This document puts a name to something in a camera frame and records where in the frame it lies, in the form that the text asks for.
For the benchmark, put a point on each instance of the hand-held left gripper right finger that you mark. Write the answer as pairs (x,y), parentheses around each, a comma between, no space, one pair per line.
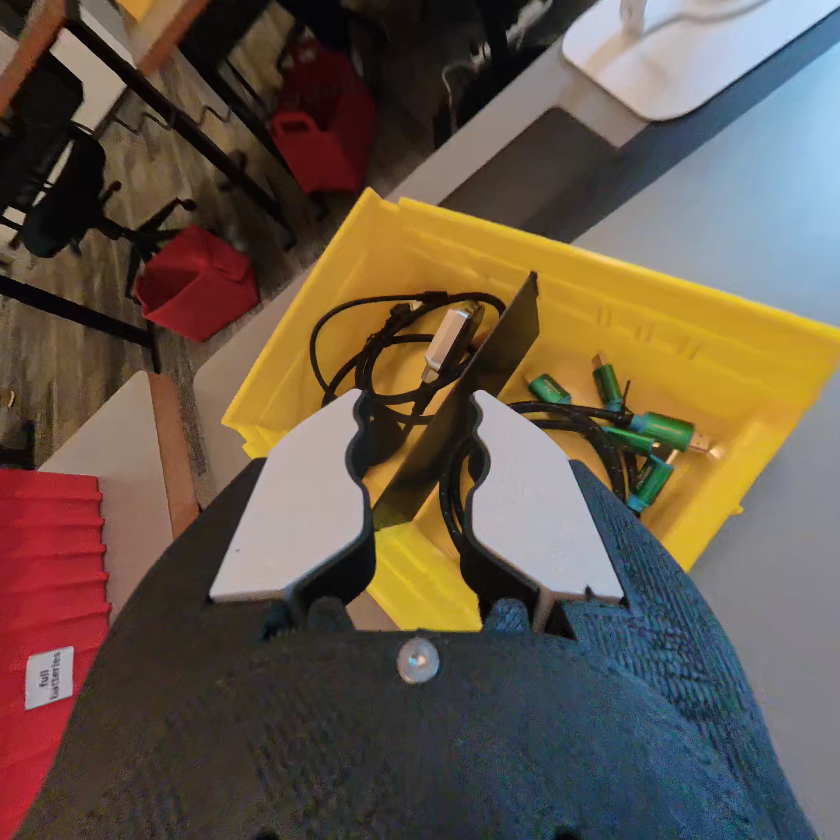
(544,512)

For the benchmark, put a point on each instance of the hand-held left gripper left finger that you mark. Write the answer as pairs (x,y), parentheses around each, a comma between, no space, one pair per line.
(295,512)

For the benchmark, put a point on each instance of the yellow plastic bin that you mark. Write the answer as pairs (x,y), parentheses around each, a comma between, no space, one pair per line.
(656,315)

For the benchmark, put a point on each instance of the white side table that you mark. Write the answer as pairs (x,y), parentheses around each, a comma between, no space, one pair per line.
(131,459)

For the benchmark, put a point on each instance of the black bin divider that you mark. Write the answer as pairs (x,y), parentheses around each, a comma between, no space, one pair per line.
(508,341)

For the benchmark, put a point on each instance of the red fabric storage bin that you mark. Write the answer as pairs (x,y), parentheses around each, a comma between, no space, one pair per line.
(325,124)
(197,282)

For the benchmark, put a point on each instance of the red fabric bin white label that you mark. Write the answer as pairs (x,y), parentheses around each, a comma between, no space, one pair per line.
(46,558)

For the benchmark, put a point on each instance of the black office chair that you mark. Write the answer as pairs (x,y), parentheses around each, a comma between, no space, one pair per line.
(59,197)

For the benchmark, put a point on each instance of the white stand base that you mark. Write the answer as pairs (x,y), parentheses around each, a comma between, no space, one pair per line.
(656,65)

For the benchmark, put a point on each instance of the wood edged desk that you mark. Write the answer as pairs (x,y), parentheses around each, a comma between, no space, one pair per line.
(23,56)

